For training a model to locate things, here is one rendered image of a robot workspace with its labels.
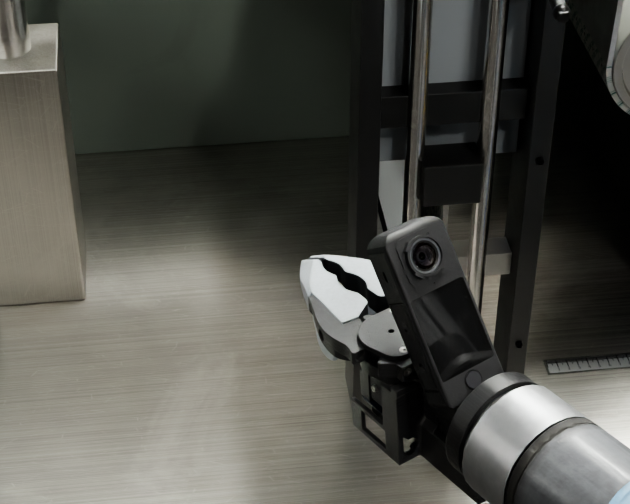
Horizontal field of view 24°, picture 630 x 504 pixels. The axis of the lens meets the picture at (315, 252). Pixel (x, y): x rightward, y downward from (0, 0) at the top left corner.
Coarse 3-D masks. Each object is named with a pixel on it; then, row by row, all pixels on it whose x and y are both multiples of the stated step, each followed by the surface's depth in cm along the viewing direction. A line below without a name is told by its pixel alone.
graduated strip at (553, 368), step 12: (552, 360) 140; (564, 360) 140; (576, 360) 140; (588, 360) 140; (600, 360) 140; (612, 360) 140; (624, 360) 140; (552, 372) 139; (564, 372) 139; (576, 372) 139
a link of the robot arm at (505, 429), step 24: (504, 408) 84; (528, 408) 84; (552, 408) 84; (480, 432) 84; (504, 432) 83; (528, 432) 82; (480, 456) 84; (504, 456) 83; (480, 480) 84; (504, 480) 82
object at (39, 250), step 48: (0, 0) 129; (0, 48) 132; (48, 48) 134; (0, 96) 132; (48, 96) 133; (0, 144) 135; (48, 144) 136; (0, 192) 138; (48, 192) 139; (0, 240) 142; (48, 240) 143; (0, 288) 145; (48, 288) 146
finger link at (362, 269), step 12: (324, 264) 100; (336, 264) 99; (348, 264) 99; (360, 264) 99; (348, 276) 98; (360, 276) 98; (372, 276) 98; (348, 288) 99; (360, 288) 98; (372, 288) 97; (372, 300) 97; (384, 300) 96; (372, 312) 100
